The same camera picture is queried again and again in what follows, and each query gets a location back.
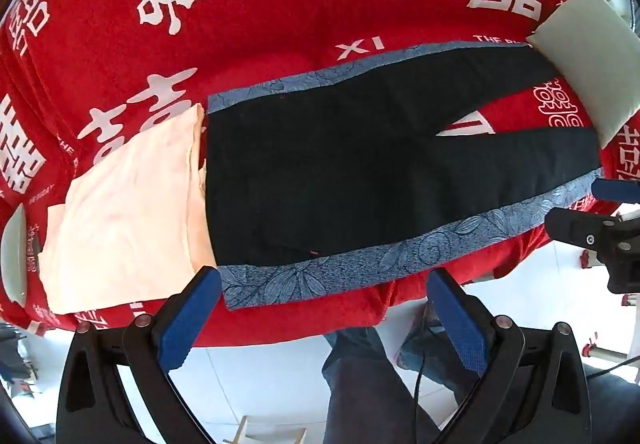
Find peach folded cloth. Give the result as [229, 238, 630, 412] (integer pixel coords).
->
[39, 104, 218, 316]

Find white rack with red joints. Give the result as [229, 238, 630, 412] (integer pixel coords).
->
[579, 249, 640, 362]

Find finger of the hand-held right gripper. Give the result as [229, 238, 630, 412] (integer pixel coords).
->
[544, 206, 640, 255]
[591, 178, 640, 203]

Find pale green pillow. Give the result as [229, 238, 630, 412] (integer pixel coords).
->
[0, 204, 36, 307]
[527, 0, 640, 150]

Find black pants with blue trim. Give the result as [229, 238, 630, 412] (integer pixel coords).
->
[206, 41, 603, 312]

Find person's leg in jeans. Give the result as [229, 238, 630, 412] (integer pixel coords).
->
[397, 299, 483, 405]
[320, 326, 441, 444]

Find black cable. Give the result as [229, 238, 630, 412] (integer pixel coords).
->
[411, 304, 437, 444]

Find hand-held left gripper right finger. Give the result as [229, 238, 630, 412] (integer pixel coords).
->
[426, 268, 594, 444]

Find wooden frame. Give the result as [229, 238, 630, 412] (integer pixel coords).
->
[222, 415, 308, 444]

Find person's right leg in jeans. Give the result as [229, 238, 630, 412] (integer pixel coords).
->
[397, 299, 483, 405]

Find person's left leg in jeans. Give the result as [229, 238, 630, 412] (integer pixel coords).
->
[320, 326, 441, 444]

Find red printed blanket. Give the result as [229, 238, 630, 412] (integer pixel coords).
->
[0, 0, 640, 362]

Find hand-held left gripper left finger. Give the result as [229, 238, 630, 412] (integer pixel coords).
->
[55, 266, 222, 444]

